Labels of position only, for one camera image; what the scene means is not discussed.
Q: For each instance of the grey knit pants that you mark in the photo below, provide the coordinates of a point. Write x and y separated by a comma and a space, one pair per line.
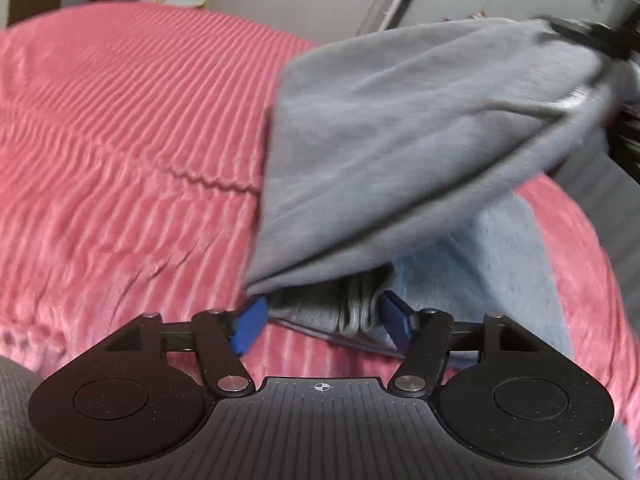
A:
394, 166

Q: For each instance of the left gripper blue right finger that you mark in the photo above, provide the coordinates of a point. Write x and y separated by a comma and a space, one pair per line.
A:
422, 338

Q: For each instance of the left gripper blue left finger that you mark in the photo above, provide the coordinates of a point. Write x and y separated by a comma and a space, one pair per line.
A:
220, 339

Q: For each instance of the pink ribbed bed blanket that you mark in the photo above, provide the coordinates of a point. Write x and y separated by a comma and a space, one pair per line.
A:
133, 141

